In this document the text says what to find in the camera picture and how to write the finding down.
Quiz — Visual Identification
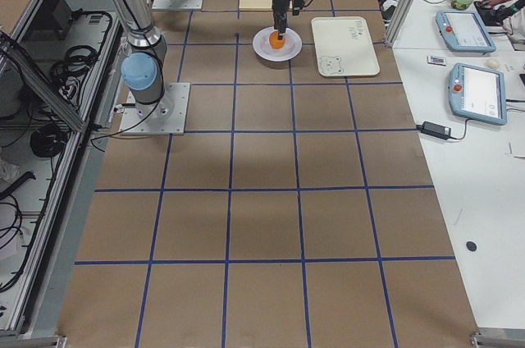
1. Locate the orange fruit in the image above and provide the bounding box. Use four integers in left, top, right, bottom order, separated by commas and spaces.
268, 31, 285, 49

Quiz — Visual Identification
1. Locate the white round plate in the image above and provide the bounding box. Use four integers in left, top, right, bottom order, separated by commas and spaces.
252, 27, 303, 62

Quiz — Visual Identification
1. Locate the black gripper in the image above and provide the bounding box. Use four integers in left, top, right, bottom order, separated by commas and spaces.
272, 0, 304, 40

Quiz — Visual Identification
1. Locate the blue teach pendant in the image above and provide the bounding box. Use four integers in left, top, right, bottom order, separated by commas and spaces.
435, 11, 496, 53
448, 63, 508, 126

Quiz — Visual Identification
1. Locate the small white ball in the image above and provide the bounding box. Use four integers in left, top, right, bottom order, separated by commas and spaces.
485, 58, 500, 70

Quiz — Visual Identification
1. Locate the small printed card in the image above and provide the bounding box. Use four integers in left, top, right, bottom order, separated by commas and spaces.
427, 55, 446, 66

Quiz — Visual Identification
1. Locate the black power adapter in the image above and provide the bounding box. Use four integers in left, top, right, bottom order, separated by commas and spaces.
416, 121, 452, 140

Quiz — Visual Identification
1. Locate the far blue teach pendant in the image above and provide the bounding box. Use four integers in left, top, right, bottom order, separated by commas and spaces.
435, 11, 496, 53

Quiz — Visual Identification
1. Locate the cream bear tray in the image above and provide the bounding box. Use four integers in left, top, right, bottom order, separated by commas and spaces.
311, 16, 380, 77

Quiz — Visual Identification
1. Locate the near blue teach pendant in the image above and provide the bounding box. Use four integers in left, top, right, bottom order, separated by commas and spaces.
448, 63, 508, 126

